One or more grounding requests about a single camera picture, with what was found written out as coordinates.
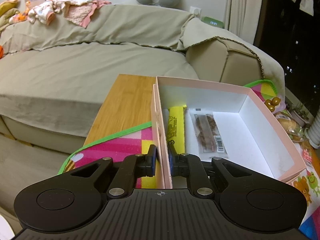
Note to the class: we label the bag of brown eggs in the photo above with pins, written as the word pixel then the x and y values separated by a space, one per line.
pixel 273 103

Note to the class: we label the yellow stuffed toy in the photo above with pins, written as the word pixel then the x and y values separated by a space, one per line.
pixel 8 9

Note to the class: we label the packaged sliced bread loaf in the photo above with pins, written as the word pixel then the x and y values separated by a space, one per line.
pixel 292 128

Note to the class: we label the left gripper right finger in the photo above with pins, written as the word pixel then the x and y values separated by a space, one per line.
pixel 190 167

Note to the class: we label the orange toy ball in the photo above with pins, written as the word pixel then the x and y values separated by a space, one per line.
pixel 1 52

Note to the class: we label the pink baby clothes pile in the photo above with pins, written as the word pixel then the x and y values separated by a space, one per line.
pixel 78 12

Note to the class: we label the white wall socket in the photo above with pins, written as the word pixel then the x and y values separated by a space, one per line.
pixel 195 10

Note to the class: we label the beige curtain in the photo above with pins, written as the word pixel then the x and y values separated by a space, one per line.
pixel 242 18

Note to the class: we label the green digital clock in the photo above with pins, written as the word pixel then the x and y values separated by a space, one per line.
pixel 212 22

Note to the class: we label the pink cardboard gift box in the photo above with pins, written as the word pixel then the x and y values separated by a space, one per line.
pixel 252 136

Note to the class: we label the colourful cartoon play mat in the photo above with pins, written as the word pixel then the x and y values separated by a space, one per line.
pixel 138 139

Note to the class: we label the beige sofa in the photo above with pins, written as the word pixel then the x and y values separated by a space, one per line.
pixel 50 97

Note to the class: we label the white flower pot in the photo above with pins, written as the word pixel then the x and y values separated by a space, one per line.
pixel 300 120

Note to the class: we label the yellow snack bar packet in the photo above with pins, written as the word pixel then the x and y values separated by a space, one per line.
pixel 176 131

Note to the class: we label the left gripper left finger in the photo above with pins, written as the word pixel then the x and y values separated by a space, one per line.
pixel 131 168

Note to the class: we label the bamboo wooden table board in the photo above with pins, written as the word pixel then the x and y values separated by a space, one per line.
pixel 128 104

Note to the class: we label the red white snack packet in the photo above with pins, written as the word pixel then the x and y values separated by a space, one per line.
pixel 307 151

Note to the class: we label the clear packet brown snack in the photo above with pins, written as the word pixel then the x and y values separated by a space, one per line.
pixel 202 135

